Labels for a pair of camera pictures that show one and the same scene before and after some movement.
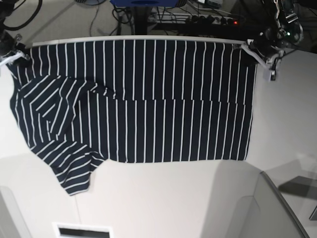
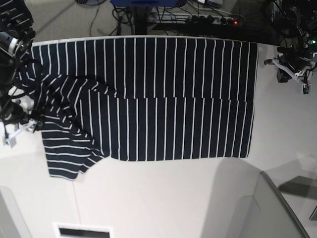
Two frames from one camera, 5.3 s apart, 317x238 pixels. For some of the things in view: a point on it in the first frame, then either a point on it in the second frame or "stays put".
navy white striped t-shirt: (83, 105) stays put
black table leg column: (140, 20) stays put
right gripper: (268, 45) → (292, 62)
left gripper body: (10, 48) → (14, 120)
